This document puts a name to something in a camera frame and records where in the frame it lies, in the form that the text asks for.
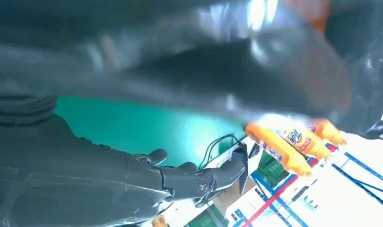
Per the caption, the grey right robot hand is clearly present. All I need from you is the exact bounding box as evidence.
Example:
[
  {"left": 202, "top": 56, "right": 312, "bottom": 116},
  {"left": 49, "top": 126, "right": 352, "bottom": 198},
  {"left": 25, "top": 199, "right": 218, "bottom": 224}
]
[{"left": 0, "top": 0, "right": 383, "bottom": 227}]

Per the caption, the green table mat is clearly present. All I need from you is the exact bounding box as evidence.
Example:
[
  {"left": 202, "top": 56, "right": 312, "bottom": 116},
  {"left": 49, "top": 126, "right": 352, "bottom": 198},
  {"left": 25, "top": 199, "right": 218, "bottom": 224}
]
[{"left": 53, "top": 95, "right": 247, "bottom": 168}]

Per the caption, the cardboard box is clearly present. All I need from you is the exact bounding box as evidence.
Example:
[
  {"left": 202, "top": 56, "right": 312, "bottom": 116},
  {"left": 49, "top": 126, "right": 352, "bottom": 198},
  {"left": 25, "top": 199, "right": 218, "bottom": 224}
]
[{"left": 211, "top": 177, "right": 256, "bottom": 217}]

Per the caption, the upright yellow drink bottle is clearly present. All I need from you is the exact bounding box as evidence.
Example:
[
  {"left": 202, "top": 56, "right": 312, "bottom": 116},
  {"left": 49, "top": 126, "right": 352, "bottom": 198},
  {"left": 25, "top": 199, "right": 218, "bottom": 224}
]
[{"left": 150, "top": 215, "right": 170, "bottom": 227}]

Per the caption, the green crate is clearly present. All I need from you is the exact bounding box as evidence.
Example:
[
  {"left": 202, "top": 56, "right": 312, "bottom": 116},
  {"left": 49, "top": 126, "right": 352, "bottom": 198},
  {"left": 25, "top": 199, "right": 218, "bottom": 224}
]
[
  {"left": 255, "top": 150, "right": 289, "bottom": 189},
  {"left": 186, "top": 205, "right": 230, "bottom": 227}
]

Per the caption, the black cable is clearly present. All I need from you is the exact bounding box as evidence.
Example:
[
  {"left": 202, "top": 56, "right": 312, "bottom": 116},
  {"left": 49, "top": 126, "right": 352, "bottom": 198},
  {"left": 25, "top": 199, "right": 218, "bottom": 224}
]
[{"left": 198, "top": 133, "right": 246, "bottom": 170}]

